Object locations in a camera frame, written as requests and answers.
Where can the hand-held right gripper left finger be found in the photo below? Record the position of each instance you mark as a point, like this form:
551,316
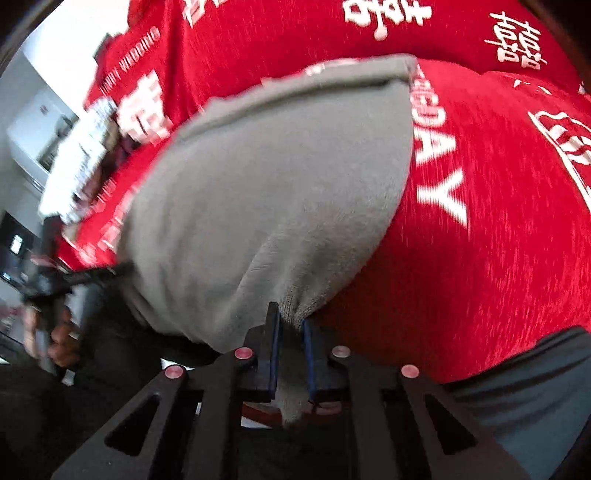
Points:
274,353

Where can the white patterned cloth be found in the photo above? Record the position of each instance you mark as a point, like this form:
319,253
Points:
78,170

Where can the grey knit sweater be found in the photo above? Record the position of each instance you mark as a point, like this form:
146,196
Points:
268,207

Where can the red printed sofa cover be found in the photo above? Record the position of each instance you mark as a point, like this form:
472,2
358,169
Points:
485,277

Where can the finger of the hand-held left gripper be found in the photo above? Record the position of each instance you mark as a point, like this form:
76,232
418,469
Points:
101,273

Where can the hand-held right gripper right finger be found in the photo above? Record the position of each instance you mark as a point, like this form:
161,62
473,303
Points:
308,362

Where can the person's grey trousers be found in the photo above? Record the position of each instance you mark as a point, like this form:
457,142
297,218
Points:
531,406

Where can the person's left hand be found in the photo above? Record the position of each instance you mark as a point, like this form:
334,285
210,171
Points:
64,344

